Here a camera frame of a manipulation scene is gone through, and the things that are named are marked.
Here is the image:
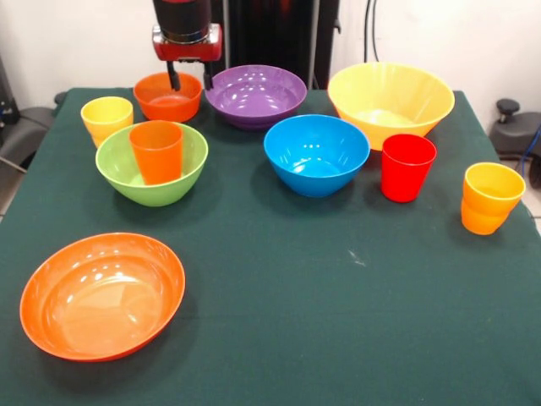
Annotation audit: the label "blue bowl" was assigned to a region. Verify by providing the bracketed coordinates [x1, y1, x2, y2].
[263, 113, 372, 199]

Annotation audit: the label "stepped orange-yellow cup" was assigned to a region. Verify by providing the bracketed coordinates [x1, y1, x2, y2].
[460, 162, 527, 236]

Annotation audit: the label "large yellow bowl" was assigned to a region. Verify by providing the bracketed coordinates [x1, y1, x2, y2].
[327, 62, 456, 151]

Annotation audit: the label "blue cable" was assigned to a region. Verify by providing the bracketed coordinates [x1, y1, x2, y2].
[519, 126, 541, 174]

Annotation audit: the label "red cup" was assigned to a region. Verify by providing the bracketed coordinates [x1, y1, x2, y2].
[380, 134, 439, 204]

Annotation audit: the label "small orange bowl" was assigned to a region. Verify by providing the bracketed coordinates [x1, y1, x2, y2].
[133, 71, 204, 123]

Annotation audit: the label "dark green tablecloth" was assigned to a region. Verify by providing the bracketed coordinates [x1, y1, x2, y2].
[0, 86, 541, 406]

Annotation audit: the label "wide shallow orange bowl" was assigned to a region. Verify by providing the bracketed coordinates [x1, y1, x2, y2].
[19, 232, 187, 363]

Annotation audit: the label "green bowl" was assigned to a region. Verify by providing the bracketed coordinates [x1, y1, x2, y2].
[95, 122, 210, 208]

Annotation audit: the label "tall orange cup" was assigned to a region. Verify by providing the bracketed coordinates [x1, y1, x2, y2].
[128, 119, 185, 186]

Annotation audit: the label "black wall cables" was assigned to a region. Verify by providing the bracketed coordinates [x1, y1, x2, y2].
[363, 0, 381, 63]

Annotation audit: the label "yellow cup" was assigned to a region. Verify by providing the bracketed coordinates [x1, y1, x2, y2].
[79, 96, 135, 149]

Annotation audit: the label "purple bowl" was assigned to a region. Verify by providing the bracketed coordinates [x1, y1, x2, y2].
[204, 63, 309, 131]

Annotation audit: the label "dark grey equipment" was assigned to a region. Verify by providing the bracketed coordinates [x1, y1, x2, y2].
[0, 54, 19, 124]

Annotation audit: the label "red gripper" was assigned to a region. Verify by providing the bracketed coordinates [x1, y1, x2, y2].
[150, 23, 223, 92]

